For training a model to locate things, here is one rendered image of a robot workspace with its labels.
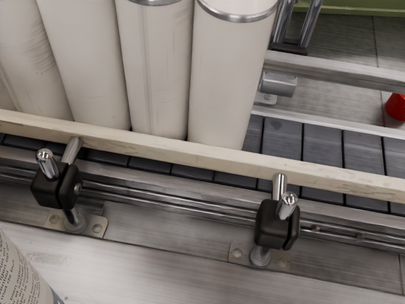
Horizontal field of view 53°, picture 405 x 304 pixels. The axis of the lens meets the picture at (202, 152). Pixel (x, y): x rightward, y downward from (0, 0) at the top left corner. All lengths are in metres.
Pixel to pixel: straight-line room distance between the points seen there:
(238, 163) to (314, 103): 0.20
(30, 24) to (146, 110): 0.10
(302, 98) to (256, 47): 0.24
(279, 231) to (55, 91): 0.21
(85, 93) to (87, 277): 0.14
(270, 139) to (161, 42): 0.16
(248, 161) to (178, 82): 0.08
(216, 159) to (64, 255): 0.14
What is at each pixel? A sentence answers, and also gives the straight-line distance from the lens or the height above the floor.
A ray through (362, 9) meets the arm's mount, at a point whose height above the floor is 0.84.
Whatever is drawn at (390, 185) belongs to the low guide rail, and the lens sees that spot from 0.36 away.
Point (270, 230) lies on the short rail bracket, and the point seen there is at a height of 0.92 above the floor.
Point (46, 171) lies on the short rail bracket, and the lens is 0.31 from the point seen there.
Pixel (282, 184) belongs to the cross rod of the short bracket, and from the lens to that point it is 0.33.
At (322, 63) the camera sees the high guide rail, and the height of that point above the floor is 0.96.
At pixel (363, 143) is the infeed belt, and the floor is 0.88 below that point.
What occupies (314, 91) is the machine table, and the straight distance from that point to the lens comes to 0.51.
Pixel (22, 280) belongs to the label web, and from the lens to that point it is 0.18.
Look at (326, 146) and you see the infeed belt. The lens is 0.40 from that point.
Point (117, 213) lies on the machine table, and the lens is 0.40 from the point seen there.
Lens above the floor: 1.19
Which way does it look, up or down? 56 degrees down
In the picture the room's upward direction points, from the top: 6 degrees clockwise
